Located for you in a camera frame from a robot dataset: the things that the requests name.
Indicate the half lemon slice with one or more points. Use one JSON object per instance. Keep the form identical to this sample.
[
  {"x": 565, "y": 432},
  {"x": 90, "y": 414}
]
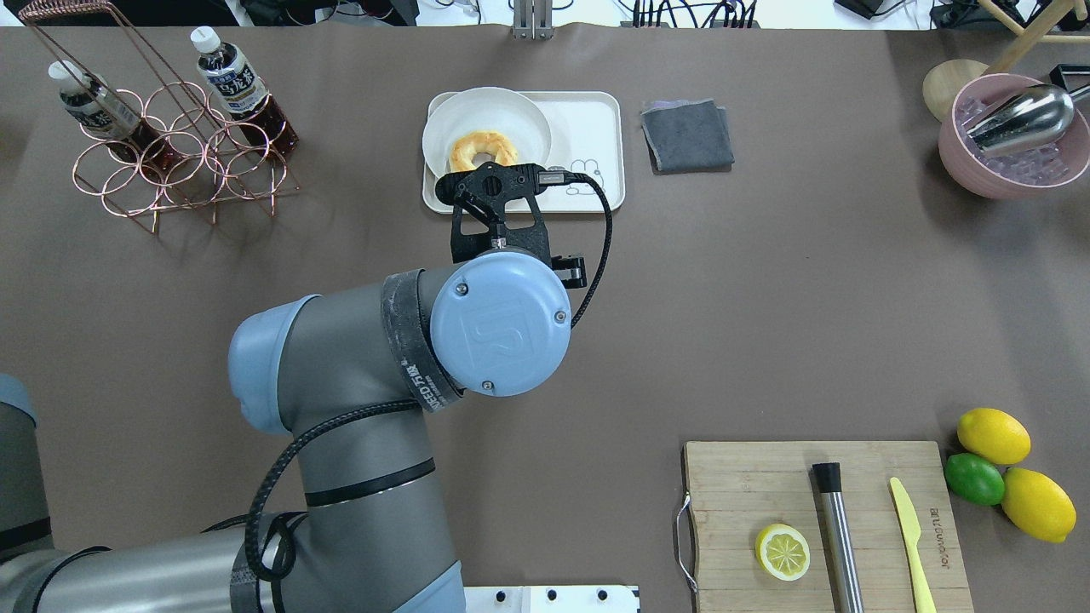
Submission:
[{"x": 782, "y": 552}]

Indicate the round wooden stand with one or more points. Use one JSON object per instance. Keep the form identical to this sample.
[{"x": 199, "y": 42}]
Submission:
[{"x": 943, "y": 82}]

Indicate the steel ice scoop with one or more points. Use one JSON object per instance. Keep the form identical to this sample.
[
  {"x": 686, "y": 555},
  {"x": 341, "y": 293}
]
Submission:
[{"x": 1037, "y": 115}]

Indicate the bamboo cutting board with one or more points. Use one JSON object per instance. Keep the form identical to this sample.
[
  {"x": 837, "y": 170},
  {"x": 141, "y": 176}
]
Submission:
[{"x": 736, "y": 489}]

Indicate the upper yellow lemon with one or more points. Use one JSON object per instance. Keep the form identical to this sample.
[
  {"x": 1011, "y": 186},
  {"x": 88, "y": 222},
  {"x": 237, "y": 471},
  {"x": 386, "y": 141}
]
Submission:
[{"x": 994, "y": 435}]

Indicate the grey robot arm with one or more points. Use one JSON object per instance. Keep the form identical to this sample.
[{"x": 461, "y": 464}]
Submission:
[{"x": 350, "y": 516}]

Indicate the white round plate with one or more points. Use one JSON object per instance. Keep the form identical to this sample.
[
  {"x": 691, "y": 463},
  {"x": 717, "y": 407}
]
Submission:
[{"x": 490, "y": 108}]

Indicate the pink bowl of ice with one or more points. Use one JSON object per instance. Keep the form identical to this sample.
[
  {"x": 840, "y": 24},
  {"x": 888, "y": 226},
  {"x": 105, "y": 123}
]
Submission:
[{"x": 1057, "y": 161}]

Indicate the folded grey cloth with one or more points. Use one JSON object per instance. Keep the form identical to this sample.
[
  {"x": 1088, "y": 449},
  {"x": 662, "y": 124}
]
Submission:
[{"x": 688, "y": 136}]

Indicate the steel muddler black tip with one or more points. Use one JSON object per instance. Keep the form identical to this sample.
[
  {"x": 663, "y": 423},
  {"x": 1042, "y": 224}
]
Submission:
[{"x": 843, "y": 569}]

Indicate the tea bottle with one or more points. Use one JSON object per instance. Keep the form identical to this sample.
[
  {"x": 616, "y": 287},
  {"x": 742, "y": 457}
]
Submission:
[
  {"x": 106, "y": 118},
  {"x": 243, "y": 95}
]

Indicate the cream serving tray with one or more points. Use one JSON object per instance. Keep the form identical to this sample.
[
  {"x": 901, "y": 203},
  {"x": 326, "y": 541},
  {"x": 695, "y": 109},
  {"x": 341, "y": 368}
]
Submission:
[{"x": 587, "y": 138}]

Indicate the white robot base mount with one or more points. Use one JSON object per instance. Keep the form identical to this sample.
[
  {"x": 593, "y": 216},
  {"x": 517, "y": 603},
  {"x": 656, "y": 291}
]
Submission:
[{"x": 556, "y": 598}]

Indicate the yellow lemon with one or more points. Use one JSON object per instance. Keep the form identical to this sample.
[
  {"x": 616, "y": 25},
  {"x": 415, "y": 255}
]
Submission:
[
  {"x": 994, "y": 435},
  {"x": 1037, "y": 505}
]

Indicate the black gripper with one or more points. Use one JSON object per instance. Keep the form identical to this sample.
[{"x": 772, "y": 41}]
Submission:
[{"x": 572, "y": 269}]

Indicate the copper wire bottle rack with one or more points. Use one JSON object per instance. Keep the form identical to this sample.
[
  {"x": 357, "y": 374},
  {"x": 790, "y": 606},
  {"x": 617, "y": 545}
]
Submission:
[{"x": 218, "y": 166}]

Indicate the tea bottle front left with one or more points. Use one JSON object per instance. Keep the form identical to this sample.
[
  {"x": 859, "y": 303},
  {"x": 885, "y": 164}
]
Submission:
[{"x": 106, "y": 118}]

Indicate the green lime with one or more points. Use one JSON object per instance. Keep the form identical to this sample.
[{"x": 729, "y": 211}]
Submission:
[{"x": 975, "y": 479}]

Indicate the lower yellow lemon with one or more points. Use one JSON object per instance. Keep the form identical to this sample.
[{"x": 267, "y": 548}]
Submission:
[{"x": 1037, "y": 505}]

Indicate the yellow plastic knife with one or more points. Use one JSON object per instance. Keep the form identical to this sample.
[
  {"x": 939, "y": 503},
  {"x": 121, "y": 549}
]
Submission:
[{"x": 911, "y": 529}]

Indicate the tea bottle front right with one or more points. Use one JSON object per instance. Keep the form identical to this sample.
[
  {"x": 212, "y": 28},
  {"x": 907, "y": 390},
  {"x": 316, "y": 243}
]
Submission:
[{"x": 243, "y": 95}]

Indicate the glazed donut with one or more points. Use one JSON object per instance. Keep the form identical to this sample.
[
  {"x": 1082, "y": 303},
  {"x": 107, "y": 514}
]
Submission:
[{"x": 482, "y": 142}]

